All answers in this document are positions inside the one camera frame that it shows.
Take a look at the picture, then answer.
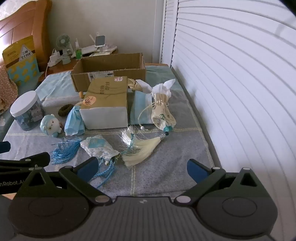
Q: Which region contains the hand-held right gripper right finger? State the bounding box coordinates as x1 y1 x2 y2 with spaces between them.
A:
173 159 266 205

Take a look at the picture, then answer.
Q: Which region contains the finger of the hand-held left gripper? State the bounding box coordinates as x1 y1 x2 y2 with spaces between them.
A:
0 152 50 172
0 141 11 154

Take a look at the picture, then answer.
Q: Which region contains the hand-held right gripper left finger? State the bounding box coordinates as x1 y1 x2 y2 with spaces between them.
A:
16 157 111 205

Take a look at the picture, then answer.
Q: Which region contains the floral sachet with blue tassel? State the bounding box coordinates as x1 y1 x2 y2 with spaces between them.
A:
80 134 121 183

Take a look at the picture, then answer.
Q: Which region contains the blue tassel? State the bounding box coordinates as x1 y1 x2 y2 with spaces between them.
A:
51 137 83 165

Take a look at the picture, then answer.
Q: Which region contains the blue face mask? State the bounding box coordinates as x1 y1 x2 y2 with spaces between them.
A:
64 105 86 136

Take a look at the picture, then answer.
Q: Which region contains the cream tassel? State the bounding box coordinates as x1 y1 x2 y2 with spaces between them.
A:
121 126 167 169

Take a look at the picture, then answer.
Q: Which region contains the dark hair scrunchie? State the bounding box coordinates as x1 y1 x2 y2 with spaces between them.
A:
58 104 74 117

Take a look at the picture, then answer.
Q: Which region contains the cream floral drawstring pouch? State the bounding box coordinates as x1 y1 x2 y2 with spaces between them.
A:
150 93 176 131

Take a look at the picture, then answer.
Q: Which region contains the cardboard box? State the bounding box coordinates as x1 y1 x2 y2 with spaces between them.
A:
70 53 147 93

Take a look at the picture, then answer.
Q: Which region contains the checked grey blue blanket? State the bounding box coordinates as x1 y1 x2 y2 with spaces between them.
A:
0 65 221 197

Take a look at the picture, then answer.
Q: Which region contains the pale blue sheep figure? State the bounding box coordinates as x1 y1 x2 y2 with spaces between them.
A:
40 114 63 137

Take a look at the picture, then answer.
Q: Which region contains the clear jar white lid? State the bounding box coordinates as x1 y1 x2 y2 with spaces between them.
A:
10 91 46 131

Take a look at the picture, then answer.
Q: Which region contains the brown dotted cloth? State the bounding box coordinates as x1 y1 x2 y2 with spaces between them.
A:
0 65 19 114

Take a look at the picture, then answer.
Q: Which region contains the gold tissue pack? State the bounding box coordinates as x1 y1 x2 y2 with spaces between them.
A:
80 76 129 129

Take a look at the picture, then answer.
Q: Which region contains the yellow blue packet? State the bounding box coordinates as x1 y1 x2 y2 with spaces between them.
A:
2 36 40 84

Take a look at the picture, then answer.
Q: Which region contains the white louvered door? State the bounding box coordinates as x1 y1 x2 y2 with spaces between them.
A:
171 0 296 241
159 0 179 68

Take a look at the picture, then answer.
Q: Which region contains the wooden nightstand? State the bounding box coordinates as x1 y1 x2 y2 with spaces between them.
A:
38 49 119 80

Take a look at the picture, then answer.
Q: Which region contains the white power strip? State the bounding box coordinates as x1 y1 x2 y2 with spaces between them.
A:
47 48 63 67

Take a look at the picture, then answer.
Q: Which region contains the green label bottle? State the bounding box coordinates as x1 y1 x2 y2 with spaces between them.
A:
74 39 83 59

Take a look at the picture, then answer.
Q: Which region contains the small white desk fan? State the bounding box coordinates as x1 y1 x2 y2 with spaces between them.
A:
56 34 70 51

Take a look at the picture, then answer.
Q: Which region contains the wooden headboard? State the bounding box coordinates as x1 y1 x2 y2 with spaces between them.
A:
0 0 53 73

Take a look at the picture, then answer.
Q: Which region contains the small grey panel device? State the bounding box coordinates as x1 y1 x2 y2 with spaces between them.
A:
95 34 106 47

